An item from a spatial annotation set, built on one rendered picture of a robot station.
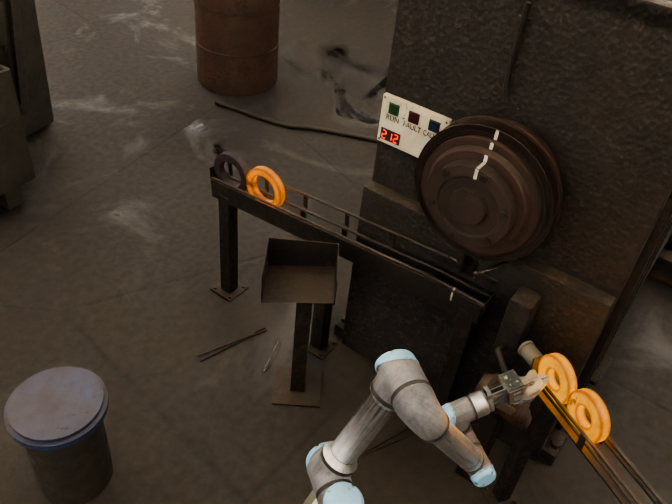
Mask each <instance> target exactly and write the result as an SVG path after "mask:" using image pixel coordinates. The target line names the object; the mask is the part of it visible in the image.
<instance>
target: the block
mask: <svg viewBox="0 0 672 504"><path fill-rule="evenodd" d="M541 299H542V295H541V294H540V293H538V292H536V291H534V290H532V289H530V288H528V287H526V286H521V287H520V288H519V289H518V290H517V292H516V293H515V294H514V295H513V297H512V298H511V299H510V302H509V304H508V307H507V310H506V313H505V316H504V319H503V321H502V324H501V327H500V330H499V333H498V335H497V338H496V341H495V347H496V346H498V345H500V344H503V343H506V344H507V348H506V349H503V350H501V351H503V352H504V353H506V354H508V355H510V356H514V355H515V354H516V353H517V352H518V348H519V346H520V345H521V344H522V343H523V342H525V340H526V337H527V334H528V332H529V329H530V327H531V324H532V322H533V319H534V317H535V314H536V312H537V309H538V307H539V304H540V302H541Z"/></svg>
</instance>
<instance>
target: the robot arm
mask: <svg viewBox="0 0 672 504"><path fill-rule="evenodd" d="M375 371H376V373H377V375H376V377H375V378H374V379H373V381H372V382H371V384H370V391H371V392H370V394H369V395H368V396H367V398H366V399H365V400H364V402H363V403H362V404H361V406H360V407H359V408H358V410H357V411H356V412H355V414H354V415H353V416H352V418H351V419H350V421H349V422H348V423H347V425H346V426H345V427H344V429H343V430H342V431H341V433H340V434H339V435H338V437H337V438H336V439H335V441H329V442H323V443H320V444H319V446H315V447H314V448H313V449H312V450H311V451H310V452H309V454H308V455H307V458H306V467H307V473H308V476H309V478H310V480H311V484H312V487H313V490H314V493H315V496H316V499H317V502H318V504H364V499H363V496H362V494H361V492H360V490H359V489H358V488H357V487H356V486H355V487H354V485H353V482H352V480H351V475H352V474H353V473H354V471H355V470H356V469H357V465H358V463H357V459H358V458H359V456H360V455H361V454H362V453H363V451H364V450H365V449H366V448H367V446H368V445H369V444H370V442H371V441H372V440H373V439H374V437H375V436H376V435H377V434H378V432H379V431H380V430H381V428H382V427H383V426H384V425H385V423H386V422H387V421H388V420H389V418H390V417H391V416H392V414H393V413H394V412H396V413H397V415H398V416H399V418H400V419H401V420H402V421H403V422H404V423H405V424H406V425H407V426H408V427H409V428H410V429H411V430H412V431H413V432H414V433H415V434H416V435H418V436H419V437H420V438H421V439H422V440H424V441H426V442H429V443H433V444H434V445H435V446H437V447H438V448H439V449H440V450H441V451H442V452H444V453H445V454H446V455H447V456H448V457H449V458H451V459H452V460H453V461H454V462H455V463H457V464H458V465H459V466H460V467H461V468H462V469H464V470H465V471H466V472H467V473H468V474H469V476H470V479H471V480H472V482H473V483H474V485H475V486H477V487H484V486H487V485H489V484H490V483H492V482H493V481H494V480H495V478H496V472H495V470H494V467H493V464H491V462H490V460H489V458H488V457H487V455H486V453H485V451H484V449H483V448H482V446H481V444H480V442H479V440H478V439H477V437H476V435H475V433H474V431H473V430H472V427H471V421H473V420H476V419H478V418H481V417H483V416H485V415H488V414H490V412H493V411H495V407H496V408H498V409H500V410H502V411H504V412H506V413H508V414H509V415H511V414H513V413H514V412H515V411H516V410H515V408H514V406H515V405H518V404H520V405H522V404H525V403H529V402H531V401H532V400H533V399H534V398H535V397H536V396H537V395H538V394H539V393H540V392H541V391H542V389H543V388H544V387H545V386H546V384H547V383H548V381H549V376H548V375H543V374H537V373H536V371H535V370H534V369H532V370H529V371H528V373H527V374H526V375H525V376H524V377H523V376H518V375H517V373H516V372H515V371H514V369H512V370H510V371H507V372H505V373H502V374H500V375H498V384H496V385H493V386H491V387H489V388H488V387H487V386H485V387H483V389H482V390H480V391H476V392H474V393H470V394H469V395H466V396H464V397H462V398H459V399H457V400H454V401H452V402H450V403H446V404H444V405H443V406H441V405H440V403H439V401H438V399H437V397H436V395H435V393H434V390H433V389H432V387H431V385H430V383H429V381H428V379H427V378H426V376H425V374H424V372H423V370H422V368H421V366H420V363H419V361H418V360H417V359H416V357H415V356H414V354H413V353H412V352H410V351H408V350H405V349H396V350H392V351H389V352H386V353H384V354H383V355H381V356H380V357H379V358H378V359H377V360H376V362H375ZM506 373H507V374H506ZM504 374H505V375H504ZM530 384H532V385H531V386H529V385H530ZM525 388H526V389H525ZM524 391H525V393H524Z"/></svg>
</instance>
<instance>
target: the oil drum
mask: <svg viewBox="0 0 672 504"><path fill-rule="evenodd" d="M193 2H194V14H195V42H196V57H197V77H198V80H199V82H200V83H201V84H202V85H203V86H204V87H206V88H207V89H209V90H211V91H213V92H216V93H219V94H223V95H229V96H251V95H257V94H260V93H263V92H266V91H267V90H269V89H271V88H272V87H273V86H274V85H275V84H276V82H277V67H278V46H279V12H280V5H281V0H193Z"/></svg>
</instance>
